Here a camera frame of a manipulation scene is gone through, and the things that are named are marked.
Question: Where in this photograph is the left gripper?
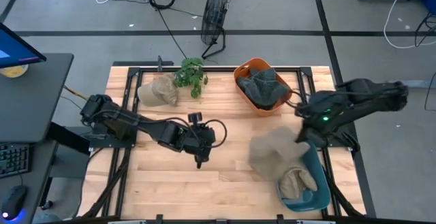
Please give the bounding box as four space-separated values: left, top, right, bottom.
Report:
183 123 217 170

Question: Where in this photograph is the dark grey knit hat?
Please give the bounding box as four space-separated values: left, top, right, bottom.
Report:
237 67 290 111

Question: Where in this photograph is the green potted plant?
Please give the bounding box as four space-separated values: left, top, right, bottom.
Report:
173 57 209 99

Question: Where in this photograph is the black computer mouse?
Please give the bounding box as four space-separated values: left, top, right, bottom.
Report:
1 185 28 221

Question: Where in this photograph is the orange plastic bin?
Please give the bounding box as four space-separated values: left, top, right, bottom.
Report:
233 57 294 118

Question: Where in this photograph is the blue plastic bin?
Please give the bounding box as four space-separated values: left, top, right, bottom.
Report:
275 141 332 213

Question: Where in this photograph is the black floor fan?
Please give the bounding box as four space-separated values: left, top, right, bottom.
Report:
200 0 230 61

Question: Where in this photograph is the black keyboard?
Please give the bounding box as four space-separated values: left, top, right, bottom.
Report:
0 143 31 179

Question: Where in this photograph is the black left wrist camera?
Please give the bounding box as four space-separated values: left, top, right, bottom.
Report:
187 112 204 125

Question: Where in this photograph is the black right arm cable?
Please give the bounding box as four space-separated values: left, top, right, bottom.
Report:
287 89 309 110

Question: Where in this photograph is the yellow round plate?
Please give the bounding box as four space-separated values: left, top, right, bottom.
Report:
0 63 30 79

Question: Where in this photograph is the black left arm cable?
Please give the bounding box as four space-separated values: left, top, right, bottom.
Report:
203 118 228 149

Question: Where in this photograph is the black desk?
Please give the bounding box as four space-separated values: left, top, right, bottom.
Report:
0 52 74 224

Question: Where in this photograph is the black table frame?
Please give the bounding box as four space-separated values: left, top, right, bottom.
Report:
78 60 376 224

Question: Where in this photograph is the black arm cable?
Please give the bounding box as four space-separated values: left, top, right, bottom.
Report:
203 118 228 149
287 89 309 110

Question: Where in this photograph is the long white cable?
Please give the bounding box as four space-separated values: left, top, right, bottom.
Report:
383 0 436 50

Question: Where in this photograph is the computer monitor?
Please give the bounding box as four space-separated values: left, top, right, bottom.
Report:
0 22 48 69

